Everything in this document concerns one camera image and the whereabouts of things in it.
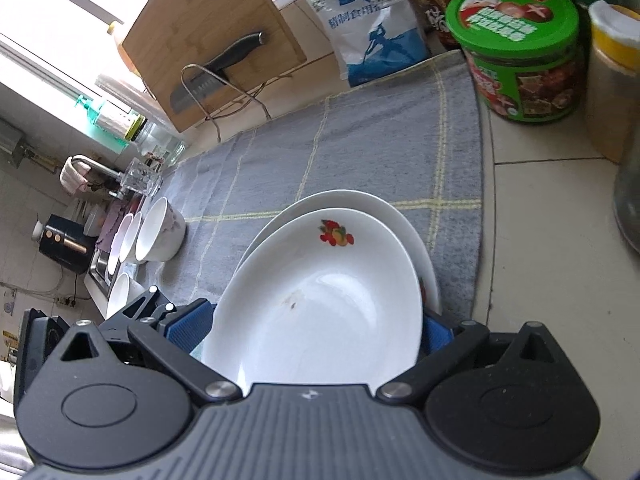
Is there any pink cloth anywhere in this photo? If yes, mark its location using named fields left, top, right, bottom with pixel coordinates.
left=60, top=156, right=91, bottom=195

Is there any clear drinking glass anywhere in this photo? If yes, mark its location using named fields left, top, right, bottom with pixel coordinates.
left=119, top=157, right=163, bottom=197

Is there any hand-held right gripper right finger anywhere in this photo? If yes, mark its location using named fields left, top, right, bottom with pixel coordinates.
left=375, top=310, right=571, bottom=404

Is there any grey wall-mounted box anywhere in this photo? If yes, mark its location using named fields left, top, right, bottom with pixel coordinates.
left=0, top=120, right=31, bottom=166

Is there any orange label bottle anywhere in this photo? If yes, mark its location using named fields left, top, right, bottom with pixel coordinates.
left=107, top=20, right=146, bottom=78

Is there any yellow-lidded spice jar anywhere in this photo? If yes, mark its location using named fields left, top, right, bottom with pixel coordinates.
left=585, top=0, right=640, bottom=163

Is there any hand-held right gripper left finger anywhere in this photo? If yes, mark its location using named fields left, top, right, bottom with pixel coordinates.
left=60, top=300, right=241, bottom=405

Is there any black kitchen appliance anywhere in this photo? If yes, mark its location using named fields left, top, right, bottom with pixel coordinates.
left=37, top=214, right=98, bottom=275

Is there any metal faucet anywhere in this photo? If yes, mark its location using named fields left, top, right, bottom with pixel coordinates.
left=70, top=155, right=123, bottom=196

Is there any bamboo cutting board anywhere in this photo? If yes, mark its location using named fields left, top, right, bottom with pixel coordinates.
left=116, top=0, right=307, bottom=133

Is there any dark soy sauce bottle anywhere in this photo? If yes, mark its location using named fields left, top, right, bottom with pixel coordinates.
left=392, top=0, right=476, bottom=51

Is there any steel sink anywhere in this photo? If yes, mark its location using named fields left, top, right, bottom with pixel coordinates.
left=82, top=195, right=151, bottom=311

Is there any green dish soap bottle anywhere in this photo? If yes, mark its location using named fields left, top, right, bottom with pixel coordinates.
left=75, top=94, right=126, bottom=153

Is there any metal wire rack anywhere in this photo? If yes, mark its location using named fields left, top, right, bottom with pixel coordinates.
left=181, top=62, right=301, bottom=143

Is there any white and blue salt bag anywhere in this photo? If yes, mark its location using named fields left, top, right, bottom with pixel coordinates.
left=295, top=0, right=431, bottom=88

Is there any black-handled kitchen knife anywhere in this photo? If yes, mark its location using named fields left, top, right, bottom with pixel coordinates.
left=170, top=31, right=269, bottom=113

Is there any white fruit-print plate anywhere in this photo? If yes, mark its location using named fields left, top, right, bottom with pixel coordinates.
left=200, top=207, right=425, bottom=396
left=235, top=189, right=442, bottom=316

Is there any grey and teal checked towel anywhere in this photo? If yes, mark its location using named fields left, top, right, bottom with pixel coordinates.
left=145, top=50, right=483, bottom=361

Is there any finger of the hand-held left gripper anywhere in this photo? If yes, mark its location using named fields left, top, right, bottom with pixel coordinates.
left=99, top=285, right=177, bottom=334

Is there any green-lidded sauce jar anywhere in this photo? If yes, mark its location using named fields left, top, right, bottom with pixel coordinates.
left=445, top=0, right=586, bottom=125

